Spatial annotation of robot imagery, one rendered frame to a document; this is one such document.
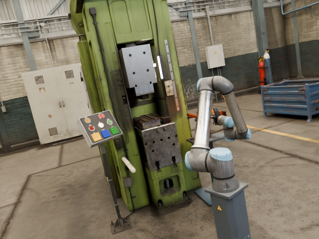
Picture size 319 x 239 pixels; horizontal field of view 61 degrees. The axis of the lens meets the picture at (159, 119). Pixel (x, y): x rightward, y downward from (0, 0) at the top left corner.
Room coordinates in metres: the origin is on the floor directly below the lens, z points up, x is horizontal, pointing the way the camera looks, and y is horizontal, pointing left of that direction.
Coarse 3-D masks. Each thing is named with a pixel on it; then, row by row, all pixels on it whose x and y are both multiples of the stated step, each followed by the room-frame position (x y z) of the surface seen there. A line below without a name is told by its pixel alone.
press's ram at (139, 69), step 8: (128, 48) 2.78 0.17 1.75; (136, 48) 2.80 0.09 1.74; (144, 48) 2.83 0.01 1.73; (120, 56) 2.88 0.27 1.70; (128, 56) 2.77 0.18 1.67; (136, 56) 2.80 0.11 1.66; (144, 56) 2.82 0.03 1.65; (128, 64) 2.77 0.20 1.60; (136, 64) 2.79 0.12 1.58; (144, 64) 2.82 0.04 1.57; (152, 64) 2.84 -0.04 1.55; (128, 72) 2.76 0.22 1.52; (136, 72) 2.79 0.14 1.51; (144, 72) 2.81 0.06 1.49; (152, 72) 2.84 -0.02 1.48; (128, 80) 2.76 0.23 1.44; (136, 80) 2.78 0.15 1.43; (144, 80) 2.81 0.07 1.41; (152, 80) 2.83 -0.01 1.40
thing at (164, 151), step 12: (144, 132) 2.71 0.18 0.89; (156, 132) 2.75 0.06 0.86; (144, 144) 2.71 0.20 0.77; (156, 144) 2.74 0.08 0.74; (168, 144) 2.78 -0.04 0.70; (144, 156) 2.97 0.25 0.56; (156, 156) 2.73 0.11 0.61; (168, 156) 2.77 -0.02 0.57; (180, 156) 2.81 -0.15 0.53; (156, 168) 2.73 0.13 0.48
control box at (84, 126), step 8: (104, 112) 2.61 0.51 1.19; (80, 120) 2.43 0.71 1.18; (96, 120) 2.51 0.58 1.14; (104, 120) 2.55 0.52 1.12; (112, 120) 2.59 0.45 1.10; (80, 128) 2.44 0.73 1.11; (88, 128) 2.41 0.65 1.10; (96, 128) 2.45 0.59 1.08; (104, 128) 2.50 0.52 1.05; (88, 136) 2.36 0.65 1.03; (112, 136) 2.48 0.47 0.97; (88, 144) 2.38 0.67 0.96; (96, 144) 2.39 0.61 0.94
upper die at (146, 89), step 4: (148, 84) 2.82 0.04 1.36; (152, 84) 2.83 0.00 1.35; (128, 88) 3.06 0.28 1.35; (132, 88) 2.86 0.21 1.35; (136, 88) 2.78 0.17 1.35; (140, 88) 2.79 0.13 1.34; (144, 88) 2.80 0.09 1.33; (148, 88) 2.81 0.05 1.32; (152, 88) 2.83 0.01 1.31; (128, 92) 3.11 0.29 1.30; (132, 92) 2.90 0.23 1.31; (136, 92) 2.78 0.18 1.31; (140, 92) 2.79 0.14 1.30; (144, 92) 2.80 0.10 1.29; (148, 92) 2.81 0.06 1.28; (152, 92) 2.83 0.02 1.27
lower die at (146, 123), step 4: (152, 116) 3.01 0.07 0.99; (140, 120) 2.96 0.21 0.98; (144, 120) 2.85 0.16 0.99; (148, 120) 2.81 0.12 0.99; (152, 120) 2.81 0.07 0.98; (156, 120) 2.82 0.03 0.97; (140, 124) 2.86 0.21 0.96; (144, 124) 2.78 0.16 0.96; (148, 124) 2.79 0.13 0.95; (152, 124) 2.80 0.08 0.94; (156, 124) 2.82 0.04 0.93; (160, 124) 2.83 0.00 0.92; (144, 128) 2.78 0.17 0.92
